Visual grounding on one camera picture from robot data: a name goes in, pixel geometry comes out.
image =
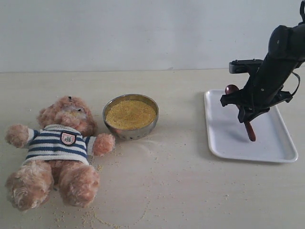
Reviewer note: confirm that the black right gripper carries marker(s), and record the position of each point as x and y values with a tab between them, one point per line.
257	95

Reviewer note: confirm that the dark red wooden spoon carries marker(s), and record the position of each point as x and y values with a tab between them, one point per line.
231	89

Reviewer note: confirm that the brown teddy bear striped sweater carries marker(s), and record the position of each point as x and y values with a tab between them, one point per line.
57	156

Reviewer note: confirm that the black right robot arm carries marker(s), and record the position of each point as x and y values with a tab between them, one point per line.
286	52

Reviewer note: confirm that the white plastic tray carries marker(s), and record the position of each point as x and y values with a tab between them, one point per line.
227	138

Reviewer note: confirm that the steel bowl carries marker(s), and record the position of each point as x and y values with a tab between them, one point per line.
137	133

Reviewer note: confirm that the yellow millet grains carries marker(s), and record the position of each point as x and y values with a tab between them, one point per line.
130	115

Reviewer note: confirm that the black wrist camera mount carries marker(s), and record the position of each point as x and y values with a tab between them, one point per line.
244	66

